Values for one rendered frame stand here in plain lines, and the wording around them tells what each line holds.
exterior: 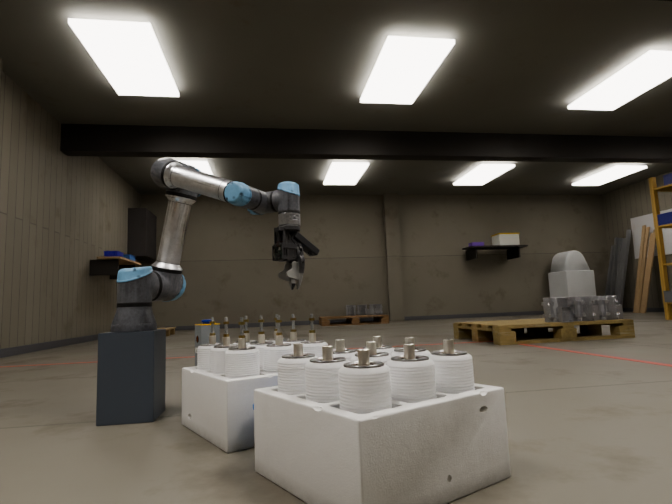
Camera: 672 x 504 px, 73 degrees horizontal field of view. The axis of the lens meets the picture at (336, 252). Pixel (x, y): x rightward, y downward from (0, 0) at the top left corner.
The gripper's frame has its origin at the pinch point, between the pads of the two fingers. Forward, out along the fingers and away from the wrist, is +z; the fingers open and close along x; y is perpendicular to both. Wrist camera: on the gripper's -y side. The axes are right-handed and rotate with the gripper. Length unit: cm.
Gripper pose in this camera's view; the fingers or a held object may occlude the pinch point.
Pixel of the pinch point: (296, 285)
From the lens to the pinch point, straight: 155.0
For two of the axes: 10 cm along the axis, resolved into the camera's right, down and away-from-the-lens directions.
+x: 5.7, -1.2, -8.1
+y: -8.2, -0.4, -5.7
